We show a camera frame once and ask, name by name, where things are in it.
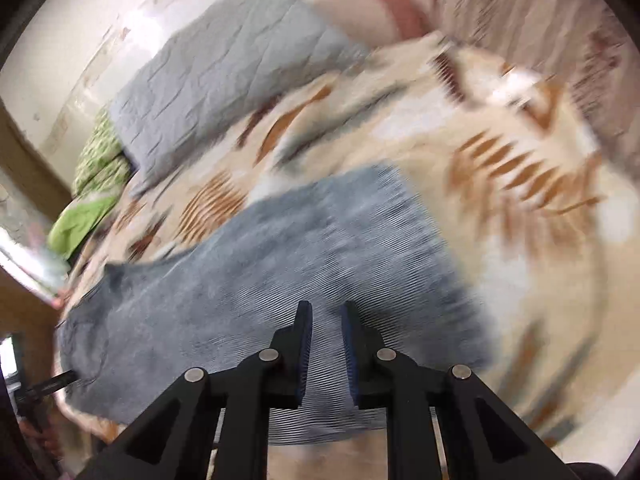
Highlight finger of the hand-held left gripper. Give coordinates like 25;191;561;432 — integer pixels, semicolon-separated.
15;369;79;402

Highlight green patterned blanket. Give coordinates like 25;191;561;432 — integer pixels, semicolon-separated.
47;105;133;261

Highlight wooden door with patterned glass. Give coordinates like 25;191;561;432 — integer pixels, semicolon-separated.
0;102;73;341

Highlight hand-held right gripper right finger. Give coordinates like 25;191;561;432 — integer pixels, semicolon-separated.
341;301;581;480

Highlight pink sofa armrest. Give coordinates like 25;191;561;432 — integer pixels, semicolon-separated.
312;0;436;51

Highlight leaf-printed beige bed cover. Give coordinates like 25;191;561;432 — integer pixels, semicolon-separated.
60;30;640;480

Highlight grey quilted pillow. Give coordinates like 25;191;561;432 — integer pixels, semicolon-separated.
109;0;371;196

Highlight striped beige cushion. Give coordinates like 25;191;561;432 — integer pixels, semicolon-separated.
435;0;640;181

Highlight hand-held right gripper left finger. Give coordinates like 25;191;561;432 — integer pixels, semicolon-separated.
75;301;314;480

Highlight grey washed denim pants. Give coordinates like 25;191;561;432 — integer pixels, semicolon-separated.
55;164;493;446

